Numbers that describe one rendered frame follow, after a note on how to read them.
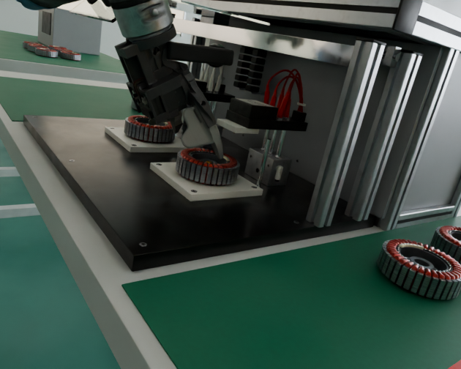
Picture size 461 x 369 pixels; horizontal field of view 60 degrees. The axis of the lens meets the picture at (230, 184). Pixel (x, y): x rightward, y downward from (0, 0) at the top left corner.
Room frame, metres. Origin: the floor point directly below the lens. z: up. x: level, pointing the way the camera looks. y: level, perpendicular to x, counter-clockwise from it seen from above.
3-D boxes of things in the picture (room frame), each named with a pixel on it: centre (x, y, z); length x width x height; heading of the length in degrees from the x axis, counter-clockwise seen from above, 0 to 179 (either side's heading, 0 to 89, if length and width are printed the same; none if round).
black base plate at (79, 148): (0.79, 0.11, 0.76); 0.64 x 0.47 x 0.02; 39
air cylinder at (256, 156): (0.78, -0.07, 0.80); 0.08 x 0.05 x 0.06; 39
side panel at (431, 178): (0.78, -0.39, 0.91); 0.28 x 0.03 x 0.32; 129
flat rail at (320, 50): (0.84, 0.05, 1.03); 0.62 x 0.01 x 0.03; 39
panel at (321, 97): (0.94, -0.07, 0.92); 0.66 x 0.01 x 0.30; 39
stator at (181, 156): (0.69, 0.05, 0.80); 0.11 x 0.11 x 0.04
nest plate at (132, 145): (0.87, 0.20, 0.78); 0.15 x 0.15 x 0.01; 39
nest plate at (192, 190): (0.69, 0.05, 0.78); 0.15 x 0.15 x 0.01; 39
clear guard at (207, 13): (0.87, 0.19, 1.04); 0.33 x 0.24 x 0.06; 129
